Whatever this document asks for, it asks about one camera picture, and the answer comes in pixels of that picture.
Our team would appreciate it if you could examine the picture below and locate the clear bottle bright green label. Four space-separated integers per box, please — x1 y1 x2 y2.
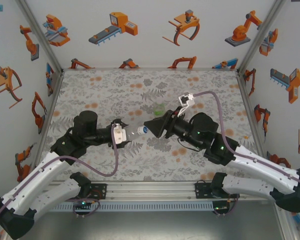
152 103 166 118

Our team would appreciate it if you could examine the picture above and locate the plain clear plastic bottle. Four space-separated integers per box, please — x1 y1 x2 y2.
124 125 142 142

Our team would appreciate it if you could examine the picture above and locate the floral patterned table cover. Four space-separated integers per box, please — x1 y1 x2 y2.
38 69 266 182

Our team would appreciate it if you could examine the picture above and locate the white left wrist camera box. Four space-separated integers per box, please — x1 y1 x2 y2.
111 123 128 145

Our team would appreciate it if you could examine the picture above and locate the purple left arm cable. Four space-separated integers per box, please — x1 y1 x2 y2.
0 124 120 236

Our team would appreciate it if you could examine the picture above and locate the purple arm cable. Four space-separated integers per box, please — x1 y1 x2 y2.
193 91 300 188
0 124 120 236

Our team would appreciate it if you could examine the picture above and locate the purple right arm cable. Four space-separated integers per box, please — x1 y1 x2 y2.
193 91 300 188

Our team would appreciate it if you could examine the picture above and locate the aluminium left side rail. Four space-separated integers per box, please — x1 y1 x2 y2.
33 71 65 173

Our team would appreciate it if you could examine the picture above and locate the aluminium right side rail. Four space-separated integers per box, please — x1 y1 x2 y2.
235 71 270 180

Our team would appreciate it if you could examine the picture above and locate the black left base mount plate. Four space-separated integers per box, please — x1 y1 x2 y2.
89 183 108 200

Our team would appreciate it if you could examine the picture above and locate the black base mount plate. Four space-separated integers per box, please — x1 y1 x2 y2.
194 181 216 200
89 183 108 200

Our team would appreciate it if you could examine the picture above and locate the aluminium front frame rail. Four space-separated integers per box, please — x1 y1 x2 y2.
46 180 287 201

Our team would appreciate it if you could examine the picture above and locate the aluminium back rail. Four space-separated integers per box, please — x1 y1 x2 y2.
62 66 239 72

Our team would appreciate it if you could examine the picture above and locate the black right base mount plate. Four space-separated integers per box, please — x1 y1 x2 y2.
194 181 216 200

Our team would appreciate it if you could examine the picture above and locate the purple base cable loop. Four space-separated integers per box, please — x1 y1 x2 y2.
213 192 241 217
73 198 102 219

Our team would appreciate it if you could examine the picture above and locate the slotted grey cable tray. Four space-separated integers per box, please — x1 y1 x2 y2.
52 201 214 213

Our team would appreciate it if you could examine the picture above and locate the aluminium left back post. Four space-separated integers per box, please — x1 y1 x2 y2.
16 0 65 74

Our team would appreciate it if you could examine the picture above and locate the aluminium post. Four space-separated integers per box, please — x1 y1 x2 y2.
16 0 65 74
273 202 300 240
236 0 288 75

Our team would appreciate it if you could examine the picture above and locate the aluminium right back post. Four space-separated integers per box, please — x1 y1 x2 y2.
236 0 288 75

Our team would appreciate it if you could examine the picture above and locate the aluminium right front post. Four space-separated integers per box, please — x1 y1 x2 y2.
273 202 300 240

